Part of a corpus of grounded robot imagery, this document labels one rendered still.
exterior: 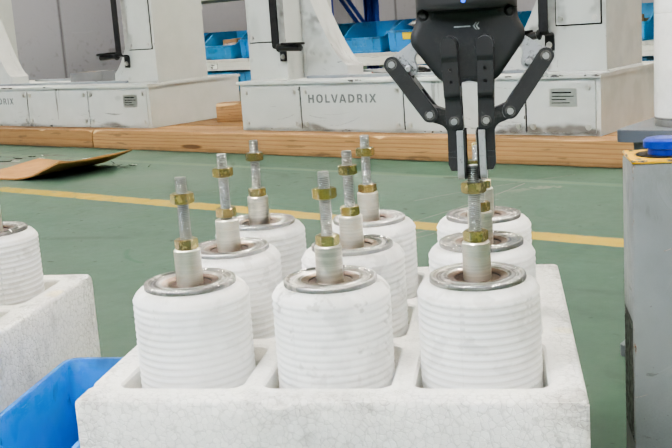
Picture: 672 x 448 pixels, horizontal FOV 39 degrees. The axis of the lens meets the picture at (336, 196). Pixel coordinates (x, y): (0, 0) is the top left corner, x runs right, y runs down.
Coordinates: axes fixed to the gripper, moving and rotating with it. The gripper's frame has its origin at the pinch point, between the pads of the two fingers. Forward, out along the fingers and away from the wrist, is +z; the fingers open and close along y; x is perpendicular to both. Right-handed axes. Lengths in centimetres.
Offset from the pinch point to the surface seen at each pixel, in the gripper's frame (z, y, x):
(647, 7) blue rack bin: -7, 81, 541
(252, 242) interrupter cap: 9.6, -21.9, 12.9
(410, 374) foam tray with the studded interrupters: 17.0, -5.4, -2.5
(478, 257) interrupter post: 8.0, 0.2, -1.2
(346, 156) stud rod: 1.5, -11.9, 11.1
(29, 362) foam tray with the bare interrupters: 22, -47, 13
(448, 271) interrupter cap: 9.6, -2.3, 0.8
